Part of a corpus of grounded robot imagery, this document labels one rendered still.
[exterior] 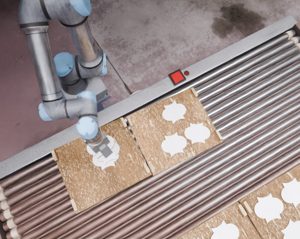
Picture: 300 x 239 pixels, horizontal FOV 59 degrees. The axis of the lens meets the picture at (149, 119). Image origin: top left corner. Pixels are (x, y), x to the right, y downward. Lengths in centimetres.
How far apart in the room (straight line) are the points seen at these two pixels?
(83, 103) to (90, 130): 12
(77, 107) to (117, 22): 200
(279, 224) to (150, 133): 76
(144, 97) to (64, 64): 47
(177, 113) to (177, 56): 135
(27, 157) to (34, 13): 79
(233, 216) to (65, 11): 115
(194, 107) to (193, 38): 148
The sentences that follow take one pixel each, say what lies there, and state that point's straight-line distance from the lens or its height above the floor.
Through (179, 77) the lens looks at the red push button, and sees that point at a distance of 155.
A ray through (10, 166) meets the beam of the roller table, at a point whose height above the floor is 92.
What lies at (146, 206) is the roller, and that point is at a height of 92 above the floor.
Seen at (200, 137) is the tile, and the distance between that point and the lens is 141.
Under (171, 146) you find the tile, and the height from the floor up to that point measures 95.
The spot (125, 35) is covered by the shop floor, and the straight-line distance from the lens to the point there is 285.
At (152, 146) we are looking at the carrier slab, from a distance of 139.
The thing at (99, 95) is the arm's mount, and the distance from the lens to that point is 151.
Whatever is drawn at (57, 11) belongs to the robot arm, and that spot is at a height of 156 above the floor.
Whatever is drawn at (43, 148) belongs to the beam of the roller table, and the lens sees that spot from 152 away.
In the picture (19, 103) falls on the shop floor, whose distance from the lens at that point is 276.
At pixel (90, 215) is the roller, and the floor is 92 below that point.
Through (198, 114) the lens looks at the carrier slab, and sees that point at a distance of 146.
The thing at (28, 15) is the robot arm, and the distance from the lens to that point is 103.
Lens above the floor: 229
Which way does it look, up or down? 71 degrees down
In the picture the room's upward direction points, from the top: straight up
